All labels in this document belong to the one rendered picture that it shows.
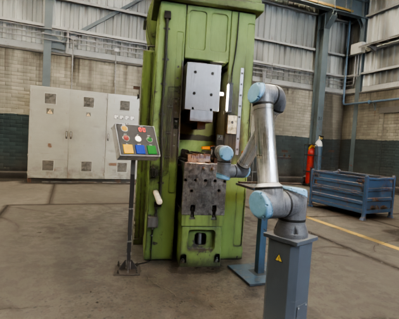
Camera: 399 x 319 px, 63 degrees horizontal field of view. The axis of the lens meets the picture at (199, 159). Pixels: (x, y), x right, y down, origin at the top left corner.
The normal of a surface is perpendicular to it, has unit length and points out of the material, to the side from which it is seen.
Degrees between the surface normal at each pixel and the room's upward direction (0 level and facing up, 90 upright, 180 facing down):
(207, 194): 90
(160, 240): 90
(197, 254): 90
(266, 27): 90
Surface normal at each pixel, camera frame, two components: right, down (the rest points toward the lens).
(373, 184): 0.47, 0.07
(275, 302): -0.74, -0.01
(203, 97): 0.19, 0.07
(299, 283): 0.66, 0.08
